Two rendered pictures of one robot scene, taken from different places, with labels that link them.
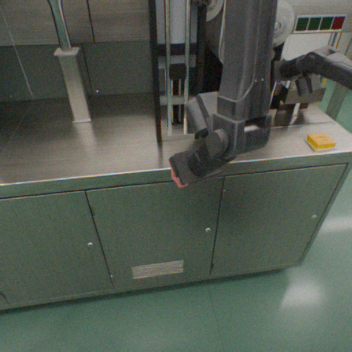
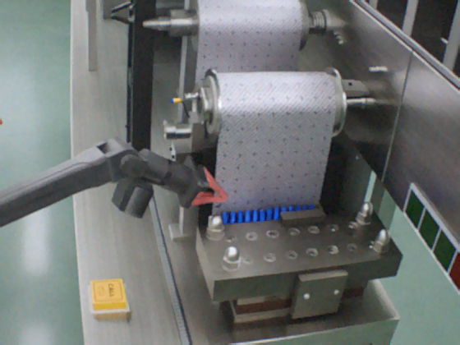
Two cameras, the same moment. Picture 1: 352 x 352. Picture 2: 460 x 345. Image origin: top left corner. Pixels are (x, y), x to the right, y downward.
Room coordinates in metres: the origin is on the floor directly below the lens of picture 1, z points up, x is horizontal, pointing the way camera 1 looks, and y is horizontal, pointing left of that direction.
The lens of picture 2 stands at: (0.95, -1.41, 1.82)
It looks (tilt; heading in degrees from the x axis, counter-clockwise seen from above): 34 degrees down; 83
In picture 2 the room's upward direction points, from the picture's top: 5 degrees clockwise
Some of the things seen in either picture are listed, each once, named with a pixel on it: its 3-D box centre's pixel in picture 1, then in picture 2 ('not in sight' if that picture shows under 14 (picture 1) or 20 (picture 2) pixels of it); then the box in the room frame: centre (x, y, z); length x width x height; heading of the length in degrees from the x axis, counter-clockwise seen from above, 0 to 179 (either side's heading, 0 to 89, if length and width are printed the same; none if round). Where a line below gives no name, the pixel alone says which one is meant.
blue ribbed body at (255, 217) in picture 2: not in sight; (270, 216); (1.18, -0.39, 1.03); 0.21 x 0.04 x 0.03; 9
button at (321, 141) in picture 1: (320, 141); (108, 294); (0.84, -0.52, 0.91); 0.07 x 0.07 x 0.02; 9
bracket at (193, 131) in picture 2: not in sight; (184, 179); (1.01, -0.30, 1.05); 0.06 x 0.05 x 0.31; 9
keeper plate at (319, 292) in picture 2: not in sight; (319, 294); (1.27, -0.57, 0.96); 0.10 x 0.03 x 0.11; 9
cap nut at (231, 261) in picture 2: not in sight; (232, 256); (1.09, -0.55, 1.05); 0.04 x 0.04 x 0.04
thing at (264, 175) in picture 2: (267, 57); (271, 178); (1.18, -0.37, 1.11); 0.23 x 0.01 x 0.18; 9
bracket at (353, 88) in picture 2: not in sight; (351, 87); (1.35, -0.28, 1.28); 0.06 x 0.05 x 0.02; 9
